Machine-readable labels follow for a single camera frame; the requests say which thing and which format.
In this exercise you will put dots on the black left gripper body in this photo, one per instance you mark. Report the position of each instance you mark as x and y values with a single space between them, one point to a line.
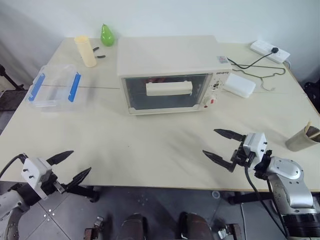
50 186

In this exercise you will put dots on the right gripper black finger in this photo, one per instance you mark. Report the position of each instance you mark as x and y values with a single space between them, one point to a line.
220 158
228 134

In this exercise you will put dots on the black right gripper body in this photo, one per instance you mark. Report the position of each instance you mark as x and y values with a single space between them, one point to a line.
241 156

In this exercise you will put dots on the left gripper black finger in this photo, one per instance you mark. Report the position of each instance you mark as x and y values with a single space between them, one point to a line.
60 157
77 180

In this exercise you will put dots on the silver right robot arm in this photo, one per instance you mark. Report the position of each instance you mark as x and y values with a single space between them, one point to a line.
290 180

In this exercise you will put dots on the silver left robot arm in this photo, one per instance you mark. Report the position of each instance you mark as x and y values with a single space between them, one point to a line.
11 207

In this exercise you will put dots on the cream toaster oven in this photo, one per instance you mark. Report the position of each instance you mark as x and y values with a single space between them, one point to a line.
165 57

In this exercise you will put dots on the black table foot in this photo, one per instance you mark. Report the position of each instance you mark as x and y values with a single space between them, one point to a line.
85 192
247 197

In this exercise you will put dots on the small white cap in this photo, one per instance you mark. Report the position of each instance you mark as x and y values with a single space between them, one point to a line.
215 195

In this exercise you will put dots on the white rectangular plastic box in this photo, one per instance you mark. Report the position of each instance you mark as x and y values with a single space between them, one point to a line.
240 85

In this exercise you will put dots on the metallic cup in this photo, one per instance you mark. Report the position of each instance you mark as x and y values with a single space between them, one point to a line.
298 142

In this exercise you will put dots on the clear container blue latches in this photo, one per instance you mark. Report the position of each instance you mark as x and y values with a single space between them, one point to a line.
53 87

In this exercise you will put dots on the wooden sticks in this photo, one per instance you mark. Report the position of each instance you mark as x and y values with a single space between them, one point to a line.
308 128

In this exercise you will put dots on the dark rounded shape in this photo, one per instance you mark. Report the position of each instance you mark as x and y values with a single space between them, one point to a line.
195 227
133 227

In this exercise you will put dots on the black stand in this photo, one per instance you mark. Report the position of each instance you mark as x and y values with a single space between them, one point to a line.
8 80

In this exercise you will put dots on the white power strip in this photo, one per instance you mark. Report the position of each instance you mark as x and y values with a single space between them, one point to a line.
267 50

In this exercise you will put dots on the black power plug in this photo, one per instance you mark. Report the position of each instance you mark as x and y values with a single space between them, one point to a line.
275 50

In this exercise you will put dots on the cream cylindrical cup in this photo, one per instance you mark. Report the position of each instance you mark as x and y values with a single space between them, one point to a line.
86 52

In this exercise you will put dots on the small black clip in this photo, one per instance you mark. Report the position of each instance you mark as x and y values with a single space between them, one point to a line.
101 56

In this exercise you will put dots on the green pear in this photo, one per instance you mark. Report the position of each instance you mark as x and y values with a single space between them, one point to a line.
107 37

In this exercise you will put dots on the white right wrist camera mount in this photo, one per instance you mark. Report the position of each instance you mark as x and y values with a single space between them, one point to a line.
255 143

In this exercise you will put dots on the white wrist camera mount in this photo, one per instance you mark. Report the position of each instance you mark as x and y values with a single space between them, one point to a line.
35 172
255 143

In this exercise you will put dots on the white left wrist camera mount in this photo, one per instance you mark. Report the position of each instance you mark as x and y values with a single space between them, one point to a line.
35 172

